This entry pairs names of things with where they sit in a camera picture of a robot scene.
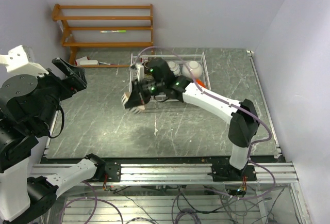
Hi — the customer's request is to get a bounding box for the wooden slatted shelf rack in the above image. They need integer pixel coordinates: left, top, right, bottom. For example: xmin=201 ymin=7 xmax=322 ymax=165
xmin=52 ymin=4 xmax=154 ymax=65

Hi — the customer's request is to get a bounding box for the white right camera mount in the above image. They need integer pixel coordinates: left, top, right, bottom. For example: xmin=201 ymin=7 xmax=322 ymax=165
xmin=129 ymin=63 xmax=144 ymax=82

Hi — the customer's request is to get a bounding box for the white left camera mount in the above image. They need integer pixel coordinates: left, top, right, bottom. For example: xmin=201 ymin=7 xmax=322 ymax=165
xmin=1 ymin=45 xmax=49 ymax=77

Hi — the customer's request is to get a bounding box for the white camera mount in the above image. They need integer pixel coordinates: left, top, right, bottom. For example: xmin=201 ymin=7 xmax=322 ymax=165
xmin=1 ymin=45 xmax=49 ymax=77
xmin=129 ymin=63 xmax=144 ymax=82

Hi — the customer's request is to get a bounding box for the red white small box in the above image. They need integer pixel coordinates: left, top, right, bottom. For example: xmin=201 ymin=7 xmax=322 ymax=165
xmin=75 ymin=56 xmax=89 ymax=66

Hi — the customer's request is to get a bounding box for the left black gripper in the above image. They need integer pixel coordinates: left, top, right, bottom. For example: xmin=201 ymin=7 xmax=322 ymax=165
xmin=29 ymin=55 xmax=88 ymax=131

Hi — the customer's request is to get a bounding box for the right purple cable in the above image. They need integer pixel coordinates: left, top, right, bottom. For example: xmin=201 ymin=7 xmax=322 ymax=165
xmin=133 ymin=46 xmax=276 ymax=201

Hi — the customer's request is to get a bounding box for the dark bowl beige inside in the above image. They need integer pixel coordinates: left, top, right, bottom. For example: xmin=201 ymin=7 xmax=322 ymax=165
xmin=142 ymin=60 xmax=154 ymax=81

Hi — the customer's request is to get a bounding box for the white ceramic bowl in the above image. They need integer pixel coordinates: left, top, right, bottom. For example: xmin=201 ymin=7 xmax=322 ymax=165
xmin=181 ymin=60 xmax=203 ymax=79

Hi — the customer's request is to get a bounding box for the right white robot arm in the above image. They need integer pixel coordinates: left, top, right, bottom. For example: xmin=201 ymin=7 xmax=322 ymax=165
xmin=121 ymin=58 xmax=260 ymax=181

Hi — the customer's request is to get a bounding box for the brown bowl cream inside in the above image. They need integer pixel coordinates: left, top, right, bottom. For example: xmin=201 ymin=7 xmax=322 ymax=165
xmin=121 ymin=92 xmax=145 ymax=114

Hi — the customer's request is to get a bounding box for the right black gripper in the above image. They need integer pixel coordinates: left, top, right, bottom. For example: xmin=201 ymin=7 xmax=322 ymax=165
xmin=126 ymin=77 xmax=166 ymax=109

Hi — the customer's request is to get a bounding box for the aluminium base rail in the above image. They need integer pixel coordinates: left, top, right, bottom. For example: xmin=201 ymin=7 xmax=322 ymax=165
xmin=30 ymin=154 xmax=300 ymax=186

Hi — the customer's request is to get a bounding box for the green white pen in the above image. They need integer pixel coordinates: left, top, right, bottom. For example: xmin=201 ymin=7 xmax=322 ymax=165
xmin=100 ymin=30 xmax=126 ymax=34

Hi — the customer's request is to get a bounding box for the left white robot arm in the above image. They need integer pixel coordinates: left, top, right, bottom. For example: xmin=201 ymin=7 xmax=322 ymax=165
xmin=1 ymin=58 xmax=110 ymax=223

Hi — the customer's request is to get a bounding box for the blue patterned white bowl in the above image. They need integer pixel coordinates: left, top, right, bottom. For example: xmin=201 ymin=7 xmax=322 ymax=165
xmin=167 ymin=61 xmax=180 ymax=76

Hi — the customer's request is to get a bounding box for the orange red bowl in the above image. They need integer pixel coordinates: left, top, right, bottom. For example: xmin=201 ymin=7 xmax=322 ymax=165
xmin=196 ymin=79 xmax=206 ymax=88

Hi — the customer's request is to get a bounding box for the white wire dish rack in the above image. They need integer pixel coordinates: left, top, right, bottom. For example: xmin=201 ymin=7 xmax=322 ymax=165
xmin=122 ymin=53 xmax=211 ymax=108

